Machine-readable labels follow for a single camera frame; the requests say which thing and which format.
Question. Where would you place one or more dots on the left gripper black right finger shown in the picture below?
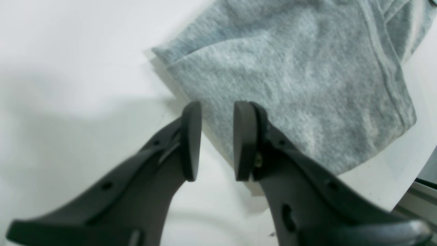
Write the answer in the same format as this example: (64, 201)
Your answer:
(309, 205)

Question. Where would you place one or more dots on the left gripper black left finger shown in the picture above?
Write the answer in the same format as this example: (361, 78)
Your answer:
(128, 206)

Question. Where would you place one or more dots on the grey HUGO T-shirt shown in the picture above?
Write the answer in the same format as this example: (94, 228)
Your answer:
(328, 72)

